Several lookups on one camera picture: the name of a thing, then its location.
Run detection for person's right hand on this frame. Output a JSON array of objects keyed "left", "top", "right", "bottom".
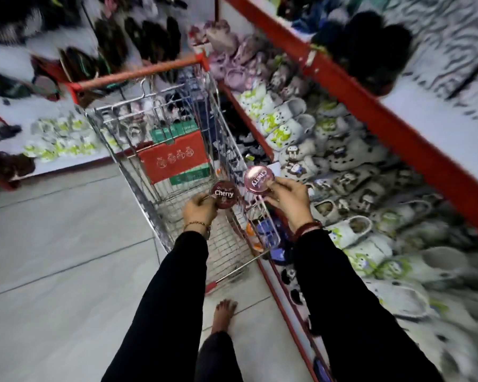
[{"left": 264, "top": 177, "right": 322, "bottom": 234}]

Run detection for person's left hand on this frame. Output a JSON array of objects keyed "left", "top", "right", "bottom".
[{"left": 182, "top": 193, "right": 220, "bottom": 236}]

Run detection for dark red round tin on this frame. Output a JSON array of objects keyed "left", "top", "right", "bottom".
[{"left": 209, "top": 180, "right": 240, "bottom": 210}]

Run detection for pink round tin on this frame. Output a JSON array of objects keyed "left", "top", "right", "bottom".
[{"left": 244, "top": 165, "right": 276, "bottom": 194}]

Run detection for person's left forearm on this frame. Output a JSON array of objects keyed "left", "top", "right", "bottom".
[{"left": 101, "top": 231, "right": 210, "bottom": 382}]

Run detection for person's right forearm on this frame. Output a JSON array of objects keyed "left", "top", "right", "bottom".
[{"left": 293, "top": 228, "right": 445, "bottom": 382}]

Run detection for blue shoes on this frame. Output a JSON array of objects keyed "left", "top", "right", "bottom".
[{"left": 256, "top": 218, "right": 292, "bottom": 266}]

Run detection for red cart seat flap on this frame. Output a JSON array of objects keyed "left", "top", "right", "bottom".
[{"left": 138, "top": 130, "right": 210, "bottom": 185}]

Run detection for row of white green-print clogs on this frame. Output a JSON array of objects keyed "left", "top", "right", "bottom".
[{"left": 238, "top": 81, "right": 478, "bottom": 327}]

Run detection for green carton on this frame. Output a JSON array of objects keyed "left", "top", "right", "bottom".
[{"left": 149, "top": 119, "right": 212, "bottom": 186}]

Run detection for group of white brown-print clogs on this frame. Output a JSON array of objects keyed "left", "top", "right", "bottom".
[{"left": 279, "top": 137, "right": 427, "bottom": 225}]

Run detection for person's bare foot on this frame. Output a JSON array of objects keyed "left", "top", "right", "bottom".
[{"left": 211, "top": 299, "right": 239, "bottom": 335}]

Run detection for red metal shelf unit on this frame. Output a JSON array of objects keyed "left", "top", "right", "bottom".
[{"left": 216, "top": 0, "right": 478, "bottom": 382}]

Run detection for pile of purple clogs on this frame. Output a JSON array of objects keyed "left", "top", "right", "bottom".
[{"left": 188, "top": 20, "right": 291, "bottom": 94}]

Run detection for cluster of small white-green clogs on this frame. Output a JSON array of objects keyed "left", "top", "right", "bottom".
[{"left": 23, "top": 114, "right": 122, "bottom": 163}]

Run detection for person's leg in black trousers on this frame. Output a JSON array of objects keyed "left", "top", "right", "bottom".
[{"left": 194, "top": 331, "right": 244, "bottom": 382}]

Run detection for pile of dark fluffy slippers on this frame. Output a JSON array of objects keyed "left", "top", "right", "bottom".
[{"left": 277, "top": 0, "right": 415, "bottom": 97}]

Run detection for display of dark hanging sandals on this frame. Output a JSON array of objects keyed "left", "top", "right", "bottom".
[{"left": 0, "top": 0, "right": 184, "bottom": 102}]

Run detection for pile of dark brown sandals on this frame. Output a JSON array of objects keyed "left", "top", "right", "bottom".
[{"left": 0, "top": 151, "right": 36, "bottom": 183}]

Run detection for black sandal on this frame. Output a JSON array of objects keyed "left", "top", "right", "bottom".
[{"left": 0, "top": 124, "right": 23, "bottom": 144}]

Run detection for gold bracelet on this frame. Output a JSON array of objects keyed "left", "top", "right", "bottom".
[{"left": 183, "top": 220, "right": 212, "bottom": 240}]

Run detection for red bead bracelet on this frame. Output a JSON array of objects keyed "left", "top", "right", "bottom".
[{"left": 293, "top": 220, "right": 323, "bottom": 241}]

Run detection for silver wire shopping cart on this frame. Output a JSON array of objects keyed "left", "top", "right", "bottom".
[{"left": 66, "top": 53, "right": 282, "bottom": 295}]

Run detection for white wall display shelf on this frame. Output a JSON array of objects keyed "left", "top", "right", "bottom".
[{"left": 0, "top": 36, "right": 144, "bottom": 191}]

